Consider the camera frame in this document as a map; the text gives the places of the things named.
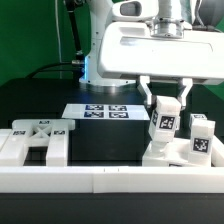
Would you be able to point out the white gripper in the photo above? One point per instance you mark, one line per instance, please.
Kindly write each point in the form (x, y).
(128, 51)

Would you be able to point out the white chair seat part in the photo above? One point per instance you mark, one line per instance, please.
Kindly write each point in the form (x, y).
(175, 153)

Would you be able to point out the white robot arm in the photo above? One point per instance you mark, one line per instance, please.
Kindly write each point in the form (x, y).
(173, 19)

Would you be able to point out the white chair back part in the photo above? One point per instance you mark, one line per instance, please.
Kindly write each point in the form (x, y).
(26, 133)

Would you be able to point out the white sheet with fiducial tags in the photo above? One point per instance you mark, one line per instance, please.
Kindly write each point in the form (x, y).
(105, 111)

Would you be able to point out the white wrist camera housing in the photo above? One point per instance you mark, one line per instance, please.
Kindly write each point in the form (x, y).
(134, 10)

